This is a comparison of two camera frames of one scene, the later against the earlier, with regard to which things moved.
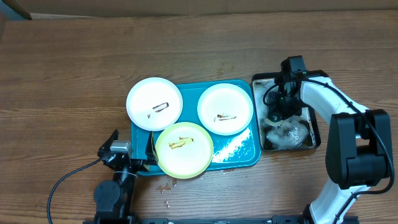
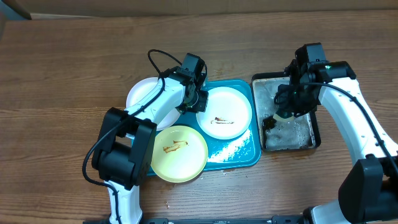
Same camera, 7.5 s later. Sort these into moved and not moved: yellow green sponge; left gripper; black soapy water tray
Moved: left gripper; yellow green sponge
Not moved: black soapy water tray
